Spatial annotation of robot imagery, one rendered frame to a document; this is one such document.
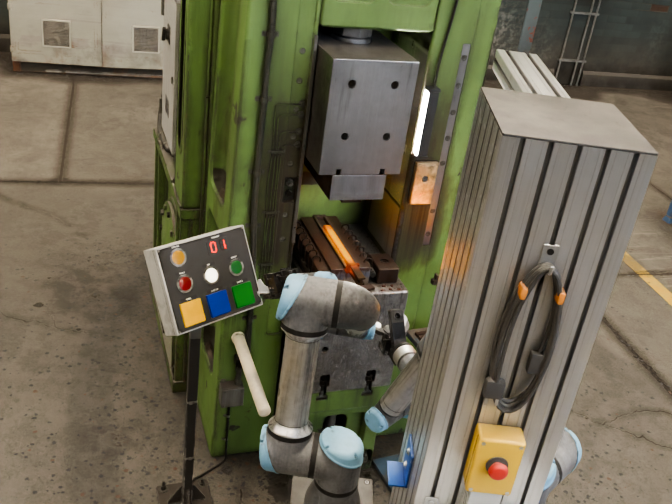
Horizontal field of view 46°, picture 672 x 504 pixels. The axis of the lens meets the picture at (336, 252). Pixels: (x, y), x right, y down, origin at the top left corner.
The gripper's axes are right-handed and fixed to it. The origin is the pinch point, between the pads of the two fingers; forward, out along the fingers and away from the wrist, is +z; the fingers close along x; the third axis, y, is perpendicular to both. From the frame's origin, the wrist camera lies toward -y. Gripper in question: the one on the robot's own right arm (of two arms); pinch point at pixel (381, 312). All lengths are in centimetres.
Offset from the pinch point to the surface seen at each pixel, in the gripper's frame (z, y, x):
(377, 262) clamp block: 35.9, 1.9, 12.2
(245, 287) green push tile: 15.9, -3.1, -43.3
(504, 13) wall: 596, 23, 380
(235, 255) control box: 21, -12, -46
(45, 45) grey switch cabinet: 567, 72, -106
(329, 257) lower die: 39.5, 0.9, -5.9
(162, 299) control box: 9, -5, -71
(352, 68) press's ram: 31, -74, -11
